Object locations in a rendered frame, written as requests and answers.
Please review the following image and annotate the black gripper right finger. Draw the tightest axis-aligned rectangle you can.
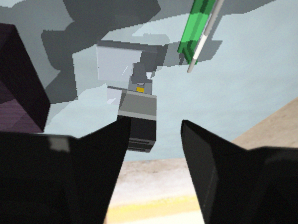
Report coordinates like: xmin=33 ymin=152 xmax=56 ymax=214
xmin=180 ymin=120 xmax=298 ymax=224

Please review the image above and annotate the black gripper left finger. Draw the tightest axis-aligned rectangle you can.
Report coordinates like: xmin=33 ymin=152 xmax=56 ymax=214
xmin=0 ymin=116 xmax=131 ymax=224

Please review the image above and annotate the white pin with red cap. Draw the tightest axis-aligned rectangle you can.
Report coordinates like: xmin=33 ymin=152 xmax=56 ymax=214
xmin=187 ymin=0 xmax=224 ymax=73

